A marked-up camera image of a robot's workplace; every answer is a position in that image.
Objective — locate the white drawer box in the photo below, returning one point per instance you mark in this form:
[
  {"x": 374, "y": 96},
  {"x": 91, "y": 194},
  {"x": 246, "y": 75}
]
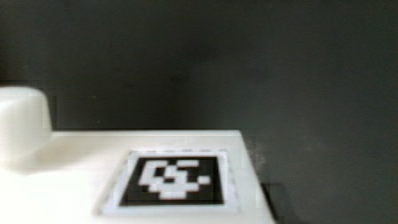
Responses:
[{"x": 122, "y": 177}]

